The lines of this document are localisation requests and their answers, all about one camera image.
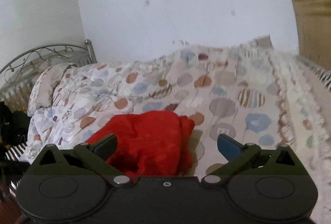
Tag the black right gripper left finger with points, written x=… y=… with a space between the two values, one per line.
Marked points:
x=83 y=159

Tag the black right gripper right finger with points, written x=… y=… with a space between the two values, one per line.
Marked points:
x=251 y=160

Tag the red sweater garment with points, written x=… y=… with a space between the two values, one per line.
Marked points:
x=154 y=143

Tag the dark clothes pile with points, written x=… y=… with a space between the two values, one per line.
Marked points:
x=14 y=127

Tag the patterned dotted bed quilt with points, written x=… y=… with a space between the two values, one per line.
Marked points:
x=250 y=93

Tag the beige pillow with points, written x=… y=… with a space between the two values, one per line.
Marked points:
x=42 y=92

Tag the grey metal headboard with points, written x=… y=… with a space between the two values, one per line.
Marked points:
x=19 y=75

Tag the striped black white bedsheet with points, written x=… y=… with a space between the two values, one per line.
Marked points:
x=325 y=78

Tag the wooden wardrobe panel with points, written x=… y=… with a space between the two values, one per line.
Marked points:
x=313 y=27

